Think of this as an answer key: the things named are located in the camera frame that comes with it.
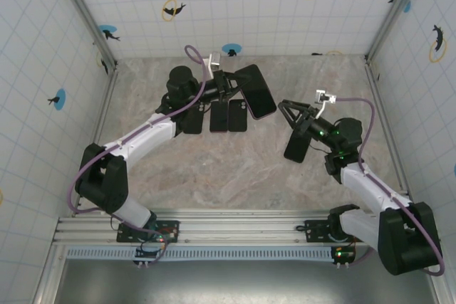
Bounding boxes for black phone case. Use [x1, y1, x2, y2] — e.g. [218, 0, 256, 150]
[183, 103, 206, 136]
[283, 128, 311, 164]
[227, 99, 249, 133]

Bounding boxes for black smartphone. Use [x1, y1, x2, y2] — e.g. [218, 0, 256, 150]
[209, 100, 229, 134]

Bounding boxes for pink-edged smartphone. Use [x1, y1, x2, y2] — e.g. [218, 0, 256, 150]
[234, 63, 278, 120]

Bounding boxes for small controller circuit board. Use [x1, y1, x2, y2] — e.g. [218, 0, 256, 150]
[331, 246, 357, 266]

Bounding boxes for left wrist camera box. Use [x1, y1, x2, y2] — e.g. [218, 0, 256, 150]
[207, 52, 223, 80]

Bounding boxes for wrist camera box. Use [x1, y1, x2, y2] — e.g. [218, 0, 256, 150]
[314, 89, 338, 115]
[207, 52, 223, 80]

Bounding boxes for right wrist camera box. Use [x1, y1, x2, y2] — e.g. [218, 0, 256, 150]
[314, 89, 338, 115]

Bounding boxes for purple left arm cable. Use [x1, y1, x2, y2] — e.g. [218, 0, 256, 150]
[68, 44, 214, 268]

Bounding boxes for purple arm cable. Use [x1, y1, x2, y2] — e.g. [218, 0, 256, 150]
[334, 95, 446, 277]
[68, 44, 214, 268]

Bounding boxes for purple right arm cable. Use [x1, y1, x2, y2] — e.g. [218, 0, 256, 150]
[334, 95, 446, 277]

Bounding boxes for aluminium side rail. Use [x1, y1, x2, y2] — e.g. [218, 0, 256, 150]
[365, 57, 418, 216]
[73, 67, 120, 216]

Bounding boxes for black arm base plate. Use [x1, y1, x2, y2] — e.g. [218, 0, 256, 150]
[116, 219, 181, 244]
[304, 218, 371, 244]

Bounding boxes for aluminium mounting rail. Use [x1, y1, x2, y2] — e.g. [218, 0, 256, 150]
[52, 211, 442, 247]

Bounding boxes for white slotted cable duct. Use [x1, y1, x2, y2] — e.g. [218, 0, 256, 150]
[66, 246, 339, 261]

